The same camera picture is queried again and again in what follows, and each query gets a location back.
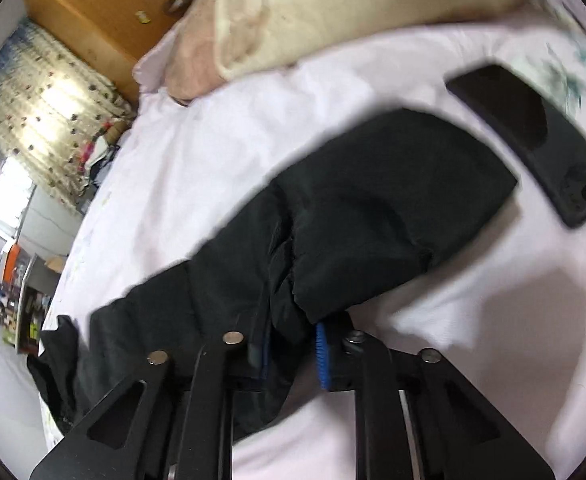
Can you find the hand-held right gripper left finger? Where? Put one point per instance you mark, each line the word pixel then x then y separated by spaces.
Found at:
pixel 255 366

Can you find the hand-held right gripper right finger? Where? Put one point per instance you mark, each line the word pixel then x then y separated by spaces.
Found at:
pixel 323 360

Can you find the black padded jacket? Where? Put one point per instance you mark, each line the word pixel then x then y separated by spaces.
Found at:
pixel 373 185

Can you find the pile of colourful clothes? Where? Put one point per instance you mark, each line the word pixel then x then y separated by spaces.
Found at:
pixel 95 145

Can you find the pink floral bed sheet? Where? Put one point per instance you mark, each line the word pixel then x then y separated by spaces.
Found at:
pixel 213 160

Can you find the cluttered wooden shelf unit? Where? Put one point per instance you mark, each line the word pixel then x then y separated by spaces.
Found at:
pixel 35 300

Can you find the orange and white container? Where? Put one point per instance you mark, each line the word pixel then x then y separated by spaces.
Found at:
pixel 12 262

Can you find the window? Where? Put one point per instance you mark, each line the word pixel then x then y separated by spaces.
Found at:
pixel 3 195

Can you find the black smartphone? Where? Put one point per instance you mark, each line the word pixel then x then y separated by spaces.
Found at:
pixel 523 125

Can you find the spotted cream curtain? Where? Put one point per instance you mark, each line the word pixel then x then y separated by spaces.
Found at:
pixel 38 95

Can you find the pink and cream plush blanket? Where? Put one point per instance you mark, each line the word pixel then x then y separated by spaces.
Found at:
pixel 323 10

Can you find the wooden headboard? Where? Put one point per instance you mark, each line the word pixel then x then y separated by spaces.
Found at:
pixel 88 10

